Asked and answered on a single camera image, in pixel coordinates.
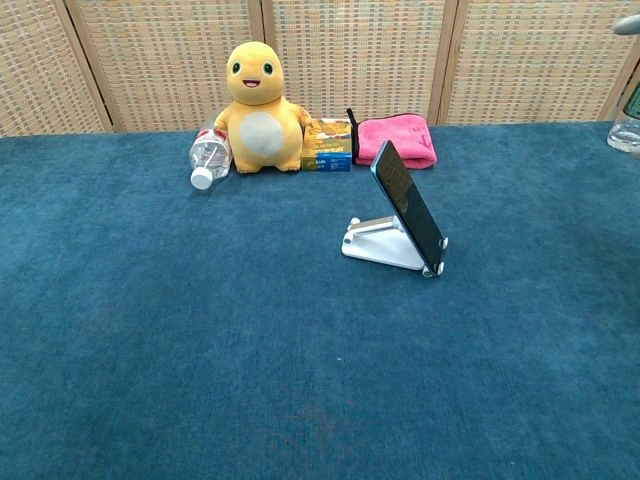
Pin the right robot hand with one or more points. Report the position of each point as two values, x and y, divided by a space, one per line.
630 25

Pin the blue smartphone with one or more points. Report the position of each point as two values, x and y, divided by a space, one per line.
405 200

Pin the clear bottle with green label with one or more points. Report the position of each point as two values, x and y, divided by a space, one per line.
623 136

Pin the white folding phone stand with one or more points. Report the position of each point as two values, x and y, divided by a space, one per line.
380 247

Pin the clear bottle with white cap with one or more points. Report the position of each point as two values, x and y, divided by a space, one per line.
210 155

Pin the woven rattan screen panel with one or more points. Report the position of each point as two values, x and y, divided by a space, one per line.
35 65
360 55
165 60
535 60

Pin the pink folded towel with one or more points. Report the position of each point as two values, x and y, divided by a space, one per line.
400 135

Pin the yellow and blue cardboard box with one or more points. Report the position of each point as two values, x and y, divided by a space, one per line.
327 147

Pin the yellow plush dinosaur toy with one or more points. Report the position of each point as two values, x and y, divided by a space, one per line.
257 100

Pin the blue table cloth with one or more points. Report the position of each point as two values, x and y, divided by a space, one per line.
250 325

